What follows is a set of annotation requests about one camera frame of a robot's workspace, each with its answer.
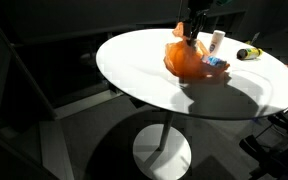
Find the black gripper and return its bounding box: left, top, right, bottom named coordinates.
left=182, top=0, right=216, bottom=47

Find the white cylindrical bottle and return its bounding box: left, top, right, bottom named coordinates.
left=208, top=29, right=227, bottom=58

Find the yellow vitamin bottle black label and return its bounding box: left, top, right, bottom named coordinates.
left=236, top=47, right=264, bottom=62

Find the orange plastic bag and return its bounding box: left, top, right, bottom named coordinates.
left=163, top=21, right=231, bottom=81

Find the blue white packet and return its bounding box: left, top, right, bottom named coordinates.
left=201, top=54, right=228, bottom=67

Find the white round table base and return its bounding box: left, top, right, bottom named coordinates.
left=132, top=123, right=193, bottom=180

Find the black equipment stand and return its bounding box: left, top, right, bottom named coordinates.
left=238, top=112, right=288, bottom=180

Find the white table pedestal pole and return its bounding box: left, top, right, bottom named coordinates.
left=157, top=111, right=175, bottom=152

